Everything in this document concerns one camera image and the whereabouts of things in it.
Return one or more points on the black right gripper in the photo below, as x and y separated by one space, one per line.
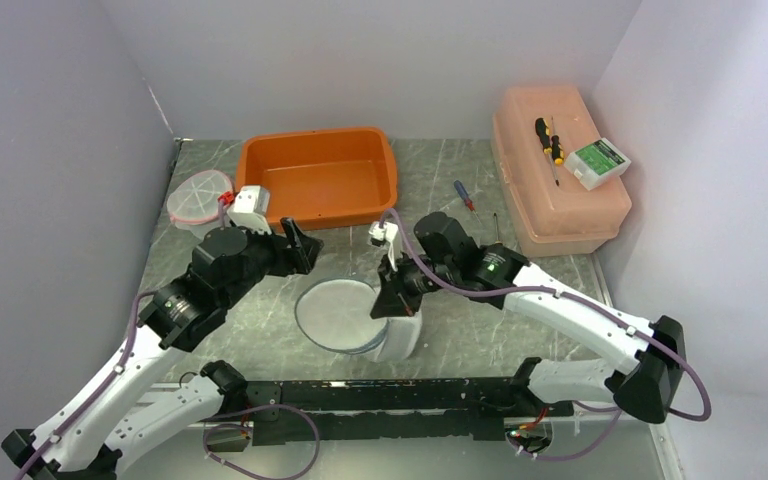
394 296

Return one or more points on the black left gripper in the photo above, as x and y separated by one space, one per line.
298 257

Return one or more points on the white mesh blue-zip laundry bag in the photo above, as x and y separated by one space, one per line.
335 315

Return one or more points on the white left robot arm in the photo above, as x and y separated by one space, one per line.
96 435

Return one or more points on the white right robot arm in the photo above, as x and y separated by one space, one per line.
639 364

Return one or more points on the white mesh pink-zip laundry bag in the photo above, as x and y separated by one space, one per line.
194 205

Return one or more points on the orange plastic tub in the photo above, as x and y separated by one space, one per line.
323 179

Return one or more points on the black yellow screwdriver on table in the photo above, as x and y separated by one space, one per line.
497 230

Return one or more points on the blue red screwdriver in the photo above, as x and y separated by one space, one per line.
464 195

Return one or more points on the thin black yellow screwdriver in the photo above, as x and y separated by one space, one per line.
556 150

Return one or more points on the translucent pink storage box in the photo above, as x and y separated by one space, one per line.
552 213

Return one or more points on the large black yellow screwdriver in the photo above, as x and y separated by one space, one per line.
544 134

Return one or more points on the white green small box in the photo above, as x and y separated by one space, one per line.
596 163

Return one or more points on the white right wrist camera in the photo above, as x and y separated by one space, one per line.
387 234

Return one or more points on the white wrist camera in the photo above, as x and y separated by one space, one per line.
246 209
387 234

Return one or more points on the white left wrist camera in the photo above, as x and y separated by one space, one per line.
246 209

